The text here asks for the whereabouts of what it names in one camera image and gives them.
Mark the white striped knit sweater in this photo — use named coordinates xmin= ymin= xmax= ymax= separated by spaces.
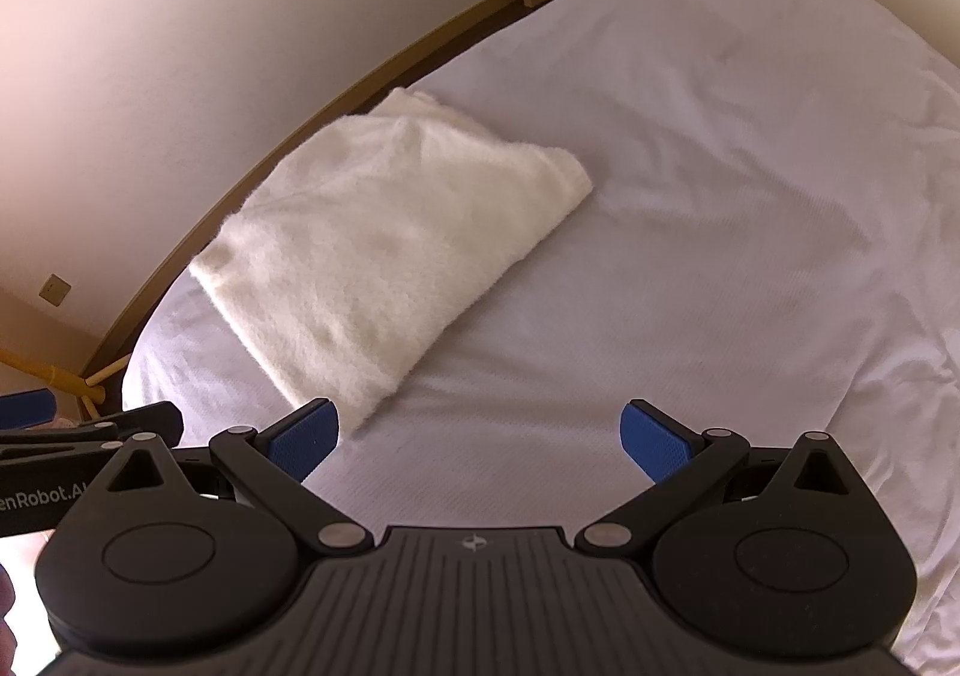
xmin=189 ymin=89 xmax=592 ymax=432

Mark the low wall socket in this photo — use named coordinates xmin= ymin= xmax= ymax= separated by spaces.
xmin=39 ymin=273 xmax=71 ymax=307

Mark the person's left hand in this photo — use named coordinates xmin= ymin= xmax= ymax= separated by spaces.
xmin=0 ymin=567 xmax=18 ymax=676

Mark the white bed sheet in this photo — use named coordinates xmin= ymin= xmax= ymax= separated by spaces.
xmin=120 ymin=0 xmax=960 ymax=670

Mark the yellow wooden stand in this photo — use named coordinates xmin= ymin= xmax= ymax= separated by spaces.
xmin=0 ymin=349 xmax=130 ymax=421

